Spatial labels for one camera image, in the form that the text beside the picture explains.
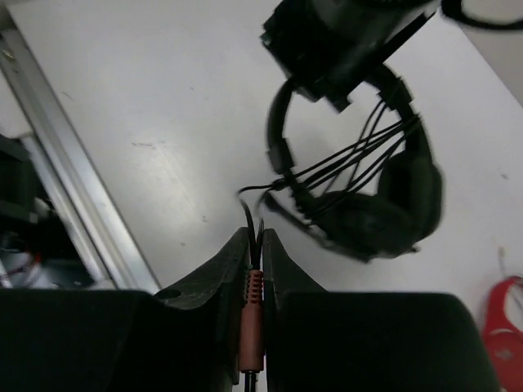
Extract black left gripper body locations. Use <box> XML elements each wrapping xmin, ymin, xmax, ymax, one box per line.
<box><xmin>261</xmin><ymin>1</ymin><xmax>437</xmax><ymax>112</ymax></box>

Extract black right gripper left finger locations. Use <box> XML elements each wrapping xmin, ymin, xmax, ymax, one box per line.
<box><xmin>1</xmin><ymin>228</ymin><xmax>248</xmax><ymax>391</ymax></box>

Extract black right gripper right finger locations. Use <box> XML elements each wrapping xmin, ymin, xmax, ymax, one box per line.
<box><xmin>262</xmin><ymin>229</ymin><xmax>501</xmax><ymax>391</ymax></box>

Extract black headset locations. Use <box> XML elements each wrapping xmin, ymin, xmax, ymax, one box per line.
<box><xmin>262</xmin><ymin>65</ymin><xmax>444</xmax><ymax>263</ymax></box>

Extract red headphones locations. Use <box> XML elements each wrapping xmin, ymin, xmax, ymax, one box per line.
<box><xmin>481</xmin><ymin>247</ymin><xmax>523</xmax><ymax>392</ymax></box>

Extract aluminium front table rail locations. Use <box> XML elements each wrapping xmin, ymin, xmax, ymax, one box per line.
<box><xmin>1</xmin><ymin>29</ymin><xmax>160</xmax><ymax>293</ymax></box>

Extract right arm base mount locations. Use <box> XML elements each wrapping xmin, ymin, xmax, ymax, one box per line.
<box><xmin>1</xmin><ymin>136</ymin><xmax>96</xmax><ymax>289</ymax></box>

